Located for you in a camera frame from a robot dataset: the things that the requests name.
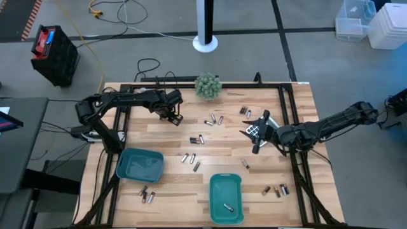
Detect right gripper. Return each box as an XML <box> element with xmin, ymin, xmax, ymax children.
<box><xmin>240</xmin><ymin>110</ymin><xmax>271</xmax><ymax>155</ymax></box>

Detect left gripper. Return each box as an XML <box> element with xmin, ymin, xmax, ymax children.
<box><xmin>154</xmin><ymin>94</ymin><xmax>179</xmax><ymax>121</ymax></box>

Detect grey desk calculator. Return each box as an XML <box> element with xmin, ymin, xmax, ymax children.
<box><xmin>245</xmin><ymin>115</ymin><xmax>280</xmax><ymax>148</ymax></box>

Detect green potted artificial succulent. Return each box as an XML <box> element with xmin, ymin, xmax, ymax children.
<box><xmin>194</xmin><ymin>72</ymin><xmax>223</xmax><ymax>102</ymax></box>

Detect green-teal tray bin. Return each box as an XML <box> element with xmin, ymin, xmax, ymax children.
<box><xmin>209</xmin><ymin>173</ymin><xmax>245</xmax><ymax>225</ymax></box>

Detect white pole with round base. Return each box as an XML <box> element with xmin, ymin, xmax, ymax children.
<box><xmin>192</xmin><ymin>0</ymin><xmax>219</xmax><ymax>53</ymax></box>

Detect black crate with items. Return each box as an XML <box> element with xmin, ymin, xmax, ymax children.
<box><xmin>30</xmin><ymin>24</ymin><xmax>81</xmax><ymax>88</ymax></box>

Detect black equipment box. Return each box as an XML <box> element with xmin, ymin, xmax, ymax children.
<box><xmin>377</xmin><ymin>88</ymin><xmax>407</xmax><ymax>130</ymax></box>

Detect clear plastic storage bin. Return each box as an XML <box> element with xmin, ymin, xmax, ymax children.
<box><xmin>335</xmin><ymin>0</ymin><xmax>378</xmax><ymax>43</ymax></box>

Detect black desk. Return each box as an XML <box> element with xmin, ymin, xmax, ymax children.
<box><xmin>0</xmin><ymin>97</ymin><xmax>50</xmax><ymax>195</ymax></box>

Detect tablet screen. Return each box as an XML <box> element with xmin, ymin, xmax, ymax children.
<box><xmin>0</xmin><ymin>106</ymin><xmax>25</xmax><ymax>134</ymax></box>

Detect white stacked storage bins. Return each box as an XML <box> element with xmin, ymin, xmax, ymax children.
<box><xmin>367</xmin><ymin>2</ymin><xmax>407</xmax><ymax>51</ymax></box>

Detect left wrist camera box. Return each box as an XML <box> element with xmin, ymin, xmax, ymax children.
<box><xmin>167</xmin><ymin>89</ymin><xmax>184</xmax><ymax>104</ymax></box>

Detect blue-teal bin with handles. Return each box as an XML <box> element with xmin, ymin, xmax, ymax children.
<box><xmin>116</xmin><ymin>147</ymin><xmax>165</xmax><ymax>184</ymax></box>

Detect black cable loop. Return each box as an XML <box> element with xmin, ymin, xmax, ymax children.
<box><xmin>133</xmin><ymin>57</ymin><xmax>162</xmax><ymax>83</ymax></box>

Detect white floor cable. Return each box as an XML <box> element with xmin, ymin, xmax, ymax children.
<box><xmin>121</xmin><ymin>0</ymin><xmax>195</xmax><ymax>42</ymax></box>

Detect long yellow cable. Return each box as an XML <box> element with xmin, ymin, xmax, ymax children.
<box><xmin>53</xmin><ymin>0</ymin><xmax>106</xmax><ymax>94</ymax></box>

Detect black floor cable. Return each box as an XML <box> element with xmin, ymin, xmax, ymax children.
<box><xmin>76</xmin><ymin>0</ymin><xmax>149</xmax><ymax>49</ymax></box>

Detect yellow cable with plug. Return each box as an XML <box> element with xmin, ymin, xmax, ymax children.
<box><xmin>88</xmin><ymin>0</ymin><xmax>104</xmax><ymax>19</ymax></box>

